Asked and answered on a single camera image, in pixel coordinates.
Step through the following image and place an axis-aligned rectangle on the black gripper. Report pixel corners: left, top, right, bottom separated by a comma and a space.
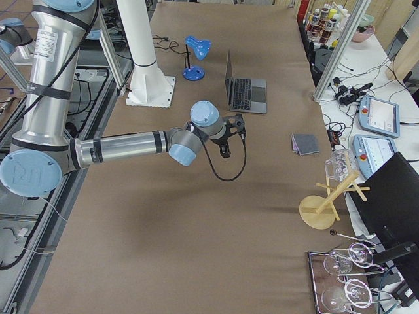
210, 114, 246, 158

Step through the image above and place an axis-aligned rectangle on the grey laptop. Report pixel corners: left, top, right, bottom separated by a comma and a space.
225, 50, 267, 114

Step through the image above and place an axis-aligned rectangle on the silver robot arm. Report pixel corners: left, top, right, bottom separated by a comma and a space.
1, 1, 246, 197

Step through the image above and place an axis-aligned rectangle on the folded grey cloth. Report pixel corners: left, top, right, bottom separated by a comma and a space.
291, 133, 320, 156

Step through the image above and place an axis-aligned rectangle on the blue desk lamp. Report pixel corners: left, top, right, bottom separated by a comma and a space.
183, 35, 212, 81

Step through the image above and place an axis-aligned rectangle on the wooden mug tree stand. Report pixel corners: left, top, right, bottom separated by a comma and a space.
299, 170, 370, 230

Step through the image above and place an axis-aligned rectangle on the clear glass mug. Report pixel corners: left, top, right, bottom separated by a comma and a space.
325, 149, 358, 182

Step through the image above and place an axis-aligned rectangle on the lower teach pendant tablet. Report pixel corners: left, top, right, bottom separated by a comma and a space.
352, 135, 397, 179

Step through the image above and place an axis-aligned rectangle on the teach pendant tablet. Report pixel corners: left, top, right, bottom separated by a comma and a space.
358, 96, 400, 138
352, 135, 397, 179

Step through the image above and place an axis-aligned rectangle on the upper teach pendant tablet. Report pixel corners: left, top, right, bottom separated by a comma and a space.
358, 96, 400, 138

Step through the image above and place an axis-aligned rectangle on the pink bowl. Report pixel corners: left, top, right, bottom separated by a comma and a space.
352, 25, 375, 43

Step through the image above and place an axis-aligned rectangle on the black office chair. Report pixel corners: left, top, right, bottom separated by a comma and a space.
348, 152, 418, 275

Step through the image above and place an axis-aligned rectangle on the wine glass rack tray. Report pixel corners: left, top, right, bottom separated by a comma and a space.
308, 229, 393, 313

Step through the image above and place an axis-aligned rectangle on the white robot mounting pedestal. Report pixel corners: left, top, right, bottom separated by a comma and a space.
117, 0, 175, 108

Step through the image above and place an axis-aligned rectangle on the aluminium frame post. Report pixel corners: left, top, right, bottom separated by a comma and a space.
313, 0, 371, 103

